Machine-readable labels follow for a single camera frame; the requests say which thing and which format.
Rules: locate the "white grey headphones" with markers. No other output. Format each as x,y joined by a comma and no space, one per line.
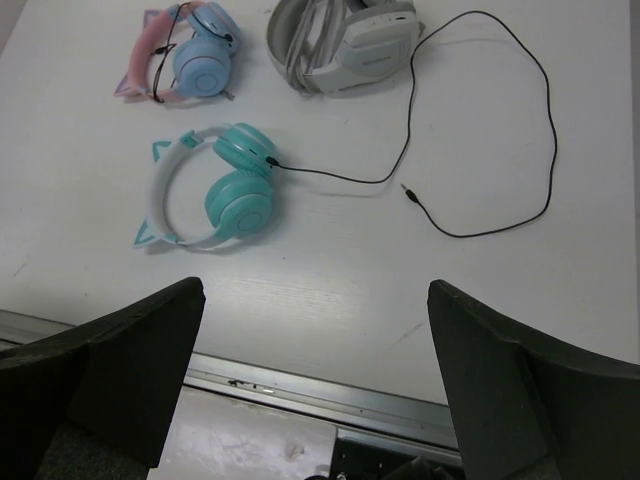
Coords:
329,46

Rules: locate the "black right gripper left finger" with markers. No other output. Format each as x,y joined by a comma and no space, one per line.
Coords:
97,401

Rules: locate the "aluminium table edge rail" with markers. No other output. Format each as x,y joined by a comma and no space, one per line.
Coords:
365,416

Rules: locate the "pink blue cat ear headphones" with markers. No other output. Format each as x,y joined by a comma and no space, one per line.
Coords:
200,37

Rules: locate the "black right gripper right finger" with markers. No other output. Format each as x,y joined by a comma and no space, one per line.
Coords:
526,405

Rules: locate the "teal cat ear headphones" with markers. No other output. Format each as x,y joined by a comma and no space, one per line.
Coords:
237,205

